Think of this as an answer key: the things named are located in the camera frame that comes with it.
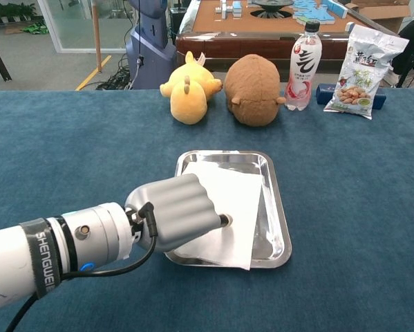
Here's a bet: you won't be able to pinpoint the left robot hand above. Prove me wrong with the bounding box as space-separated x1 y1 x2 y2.
124 173 234 252

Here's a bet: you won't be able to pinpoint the white paper towel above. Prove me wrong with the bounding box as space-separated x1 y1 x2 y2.
173 160 265 271

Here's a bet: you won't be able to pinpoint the stainless steel tray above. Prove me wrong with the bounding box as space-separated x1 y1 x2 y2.
162 149 293 269

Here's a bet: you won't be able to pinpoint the yellow plush toy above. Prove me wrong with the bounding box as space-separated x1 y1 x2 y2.
159 50 223 125

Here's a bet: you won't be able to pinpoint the brown plush toy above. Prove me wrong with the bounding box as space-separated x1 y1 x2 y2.
223 53 287 127

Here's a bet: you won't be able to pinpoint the blue grey machine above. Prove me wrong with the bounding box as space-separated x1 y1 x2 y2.
125 0 177 90

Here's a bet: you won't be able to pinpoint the brown mahjong table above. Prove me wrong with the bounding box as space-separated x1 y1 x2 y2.
175 0 401 73

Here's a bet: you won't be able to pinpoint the dark blue box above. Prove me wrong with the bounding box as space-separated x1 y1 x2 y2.
314 83 388 110

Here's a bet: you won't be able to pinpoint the pink drink bottle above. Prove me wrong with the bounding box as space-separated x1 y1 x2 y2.
284 19 323 111

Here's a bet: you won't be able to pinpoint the wooden pole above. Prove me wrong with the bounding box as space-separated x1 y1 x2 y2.
91 0 103 73

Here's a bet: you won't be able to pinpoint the white blue tile cluster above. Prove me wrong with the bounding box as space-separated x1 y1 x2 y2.
215 0 244 18

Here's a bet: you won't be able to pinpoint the black mahjong table dome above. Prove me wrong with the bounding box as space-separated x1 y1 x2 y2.
250 0 294 19

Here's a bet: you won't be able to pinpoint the white framed glass partition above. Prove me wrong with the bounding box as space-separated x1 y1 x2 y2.
37 0 138 55

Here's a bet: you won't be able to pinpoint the white snack bag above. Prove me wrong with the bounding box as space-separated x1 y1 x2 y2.
323 24 410 120

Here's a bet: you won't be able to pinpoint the green floor object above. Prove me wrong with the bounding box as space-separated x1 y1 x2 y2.
21 21 49 35

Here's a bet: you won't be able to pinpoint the blue mahjong tile pile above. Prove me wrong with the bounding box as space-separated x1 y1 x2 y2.
292 0 334 26

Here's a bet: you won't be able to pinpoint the blue mahjong tile row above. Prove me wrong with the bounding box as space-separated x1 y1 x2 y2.
322 0 348 19

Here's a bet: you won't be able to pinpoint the green potted plants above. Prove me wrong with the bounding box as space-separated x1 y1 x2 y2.
0 2 37 25

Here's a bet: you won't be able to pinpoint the cardboard box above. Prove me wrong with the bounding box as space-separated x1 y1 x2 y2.
344 0 411 34

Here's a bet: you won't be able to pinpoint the person in black clothes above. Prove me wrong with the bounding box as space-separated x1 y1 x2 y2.
391 0 414 87

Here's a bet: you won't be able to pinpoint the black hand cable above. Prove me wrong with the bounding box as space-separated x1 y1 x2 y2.
4 202 159 332

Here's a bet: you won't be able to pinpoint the black floor cable bundle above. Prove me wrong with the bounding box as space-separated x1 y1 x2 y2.
95 55 138 91

